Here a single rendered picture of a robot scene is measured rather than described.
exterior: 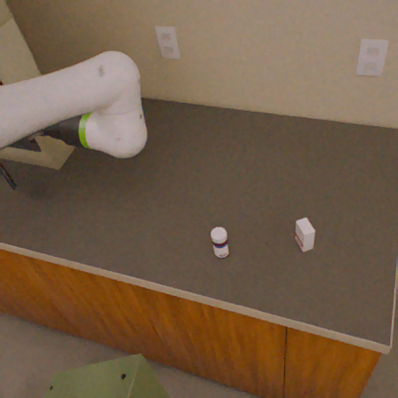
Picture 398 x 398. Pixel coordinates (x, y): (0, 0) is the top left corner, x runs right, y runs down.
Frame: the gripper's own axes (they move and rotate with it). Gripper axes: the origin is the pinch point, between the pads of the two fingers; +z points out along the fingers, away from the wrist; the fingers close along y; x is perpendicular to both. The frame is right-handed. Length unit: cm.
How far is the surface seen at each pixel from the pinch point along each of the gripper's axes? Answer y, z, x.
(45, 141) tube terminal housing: -12.1, 4.8, 21.7
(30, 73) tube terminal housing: -19.1, 4.9, 1.9
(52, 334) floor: 15, 34, 128
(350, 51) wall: -55, -78, 10
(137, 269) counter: 16, -37, 34
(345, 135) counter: -46, -81, 33
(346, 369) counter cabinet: 15, -93, 62
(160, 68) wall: -55, -16, 22
